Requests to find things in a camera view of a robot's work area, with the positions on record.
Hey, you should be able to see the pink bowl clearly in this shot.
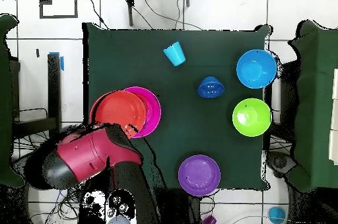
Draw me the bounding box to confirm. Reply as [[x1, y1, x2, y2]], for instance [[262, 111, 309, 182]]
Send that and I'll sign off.
[[123, 86, 162, 139]]

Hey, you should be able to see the black tripod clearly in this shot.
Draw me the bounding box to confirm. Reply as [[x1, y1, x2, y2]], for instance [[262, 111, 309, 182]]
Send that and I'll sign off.
[[118, 0, 191, 27]]

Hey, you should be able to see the purple cup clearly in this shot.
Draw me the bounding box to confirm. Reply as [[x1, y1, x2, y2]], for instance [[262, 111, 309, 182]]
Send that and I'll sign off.
[[201, 214, 217, 224]]

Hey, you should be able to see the black grey floor device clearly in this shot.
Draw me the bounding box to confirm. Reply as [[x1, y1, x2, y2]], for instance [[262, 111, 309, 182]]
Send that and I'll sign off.
[[266, 151, 298, 178]]

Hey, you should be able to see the small dark blue bowl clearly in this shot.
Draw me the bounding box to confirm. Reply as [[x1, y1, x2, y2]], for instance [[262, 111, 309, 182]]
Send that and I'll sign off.
[[197, 76, 226, 99]]

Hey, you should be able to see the purple bowl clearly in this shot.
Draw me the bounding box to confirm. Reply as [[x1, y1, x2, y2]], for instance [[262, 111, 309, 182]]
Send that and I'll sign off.
[[177, 154, 222, 198]]

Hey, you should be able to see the light blue bowl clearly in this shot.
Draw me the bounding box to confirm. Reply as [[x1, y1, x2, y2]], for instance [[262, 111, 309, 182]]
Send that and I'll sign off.
[[236, 49, 278, 89]]

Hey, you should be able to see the large orange bowl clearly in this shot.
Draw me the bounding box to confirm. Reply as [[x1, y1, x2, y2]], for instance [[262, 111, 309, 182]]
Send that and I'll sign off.
[[89, 90, 148, 139]]

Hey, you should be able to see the dark green table cloth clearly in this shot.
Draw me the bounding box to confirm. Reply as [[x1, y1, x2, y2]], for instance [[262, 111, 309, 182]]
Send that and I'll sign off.
[[82, 22, 273, 192]]

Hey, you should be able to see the tangle of cables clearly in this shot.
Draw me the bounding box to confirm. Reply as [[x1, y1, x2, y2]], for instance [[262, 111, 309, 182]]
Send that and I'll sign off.
[[13, 128, 80, 224]]

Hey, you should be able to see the black metal frame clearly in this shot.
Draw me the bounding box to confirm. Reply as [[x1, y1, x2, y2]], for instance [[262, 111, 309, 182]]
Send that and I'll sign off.
[[11, 52, 64, 140]]

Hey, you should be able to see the green cloth side table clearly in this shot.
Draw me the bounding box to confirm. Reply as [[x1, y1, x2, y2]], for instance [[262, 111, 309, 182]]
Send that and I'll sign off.
[[0, 13, 26, 189], [285, 20, 338, 193]]

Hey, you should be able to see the lime green bowl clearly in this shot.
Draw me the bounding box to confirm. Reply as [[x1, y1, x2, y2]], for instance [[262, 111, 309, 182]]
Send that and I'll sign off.
[[232, 98, 273, 137]]

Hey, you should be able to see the light blue cup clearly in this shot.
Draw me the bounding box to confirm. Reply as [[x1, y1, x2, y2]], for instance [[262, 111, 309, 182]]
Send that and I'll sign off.
[[267, 205, 287, 224], [162, 40, 186, 67]]

